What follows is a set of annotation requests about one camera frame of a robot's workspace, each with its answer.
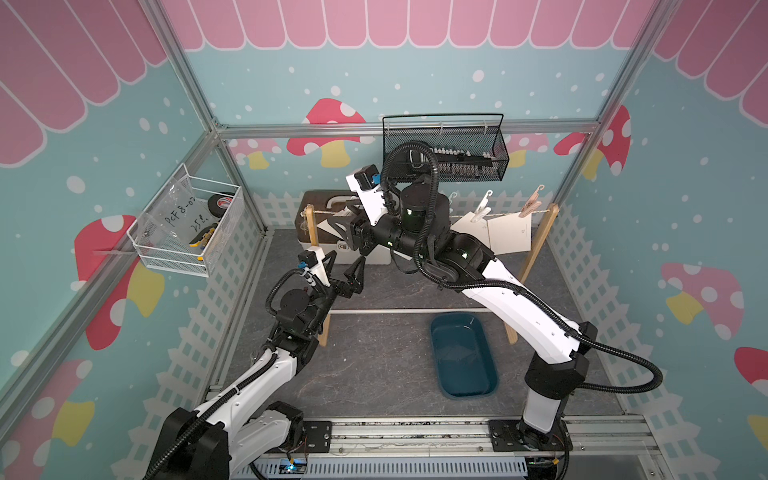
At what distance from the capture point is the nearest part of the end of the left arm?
666 mm

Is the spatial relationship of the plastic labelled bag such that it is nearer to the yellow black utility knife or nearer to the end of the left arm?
the yellow black utility knife

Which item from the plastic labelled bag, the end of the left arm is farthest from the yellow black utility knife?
the end of the left arm
